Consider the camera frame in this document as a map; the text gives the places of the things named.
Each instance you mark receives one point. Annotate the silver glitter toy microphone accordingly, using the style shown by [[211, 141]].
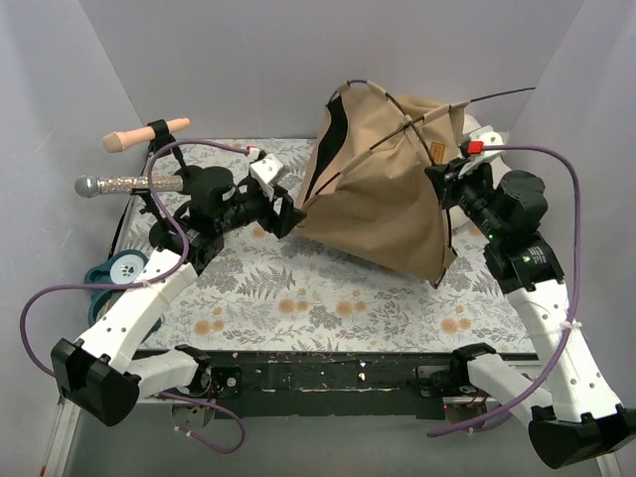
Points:
[[89, 187]]

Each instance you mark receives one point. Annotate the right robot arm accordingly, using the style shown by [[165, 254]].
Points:
[[570, 411]]

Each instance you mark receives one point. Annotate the floral patterned table mat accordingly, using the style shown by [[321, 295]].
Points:
[[264, 293]]

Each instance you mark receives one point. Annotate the peach toy microphone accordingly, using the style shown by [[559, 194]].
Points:
[[119, 141]]

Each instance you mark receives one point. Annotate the beige fabric pet tent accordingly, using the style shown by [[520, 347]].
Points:
[[382, 199]]

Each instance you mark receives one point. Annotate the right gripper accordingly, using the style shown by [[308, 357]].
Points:
[[442, 180]]

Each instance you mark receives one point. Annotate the rear black microphone stand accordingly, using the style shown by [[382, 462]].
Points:
[[163, 135]]

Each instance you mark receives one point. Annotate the black round stand base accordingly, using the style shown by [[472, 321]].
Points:
[[162, 234]]

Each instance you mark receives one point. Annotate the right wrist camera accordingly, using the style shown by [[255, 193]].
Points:
[[481, 146]]

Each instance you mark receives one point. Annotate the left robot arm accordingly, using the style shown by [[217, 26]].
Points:
[[98, 371]]

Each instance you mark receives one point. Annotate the black table front frame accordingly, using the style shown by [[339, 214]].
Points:
[[259, 384]]

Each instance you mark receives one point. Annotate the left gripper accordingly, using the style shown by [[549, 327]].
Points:
[[280, 214]]

